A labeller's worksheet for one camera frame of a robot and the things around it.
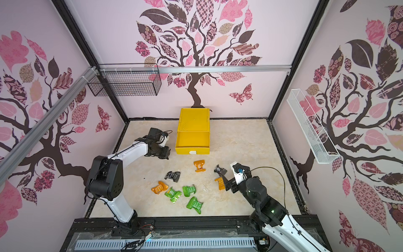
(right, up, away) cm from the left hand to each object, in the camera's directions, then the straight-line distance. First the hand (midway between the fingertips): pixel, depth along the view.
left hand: (165, 155), depth 95 cm
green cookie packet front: (+19, -23, -14) cm, 33 cm away
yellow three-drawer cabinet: (+18, +14, -3) cm, 23 cm away
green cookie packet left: (+8, -20, -12) cm, 25 cm away
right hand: (+38, -5, -20) cm, 43 cm away
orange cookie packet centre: (+21, -5, 0) cm, 22 cm away
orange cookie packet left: (-1, -17, -9) cm, 20 cm away
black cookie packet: (+7, -12, -5) cm, 14 cm away
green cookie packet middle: (+15, -18, -10) cm, 26 cm away
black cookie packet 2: (+33, -8, -3) cm, 34 cm away
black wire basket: (-51, +59, +47) cm, 91 cm away
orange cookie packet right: (+34, -16, -7) cm, 38 cm away
